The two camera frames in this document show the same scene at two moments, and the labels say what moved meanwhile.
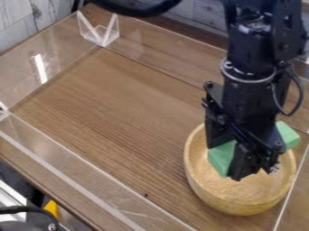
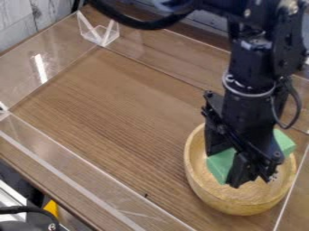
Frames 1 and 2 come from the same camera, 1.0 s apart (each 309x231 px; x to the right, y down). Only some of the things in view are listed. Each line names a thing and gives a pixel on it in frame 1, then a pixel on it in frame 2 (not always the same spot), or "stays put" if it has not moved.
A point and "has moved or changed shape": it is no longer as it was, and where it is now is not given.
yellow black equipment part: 53,207 stays put
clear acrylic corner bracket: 100,35 stays put
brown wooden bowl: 247,197 stays put
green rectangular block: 220,152 has moved or changed shape
